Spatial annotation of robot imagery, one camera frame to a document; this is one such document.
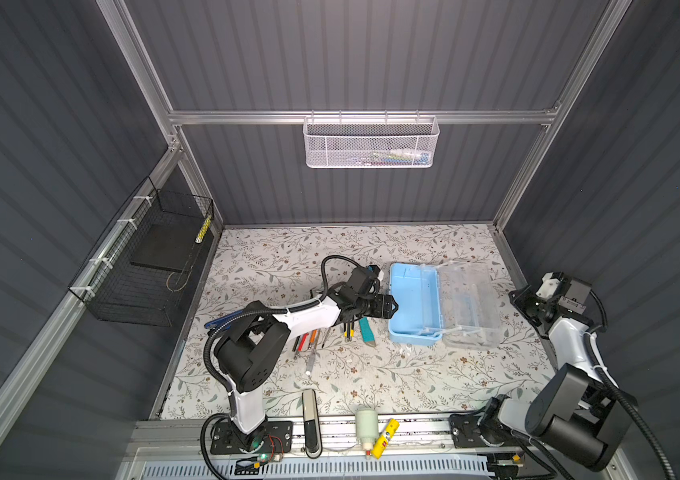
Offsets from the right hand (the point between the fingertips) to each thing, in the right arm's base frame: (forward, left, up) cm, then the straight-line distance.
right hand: (520, 296), depth 85 cm
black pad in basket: (+4, +94, +20) cm, 96 cm away
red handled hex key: (-8, +64, -11) cm, 65 cm away
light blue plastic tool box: (+6, +14, -13) cm, 20 cm away
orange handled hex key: (-7, +60, -12) cm, 62 cm away
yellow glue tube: (-34, +41, -9) cm, 54 cm away
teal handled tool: (-5, +44, -13) cm, 46 cm away
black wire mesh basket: (-3, +100, +18) cm, 102 cm away
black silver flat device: (-33, +58, -6) cm, 67 cm away
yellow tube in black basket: (+12, +89, +17) cm, 91 cm away
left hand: (0, +37, -4) cm, 37 cm away
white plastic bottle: (-32, +45, -5) cm, 56 cm away
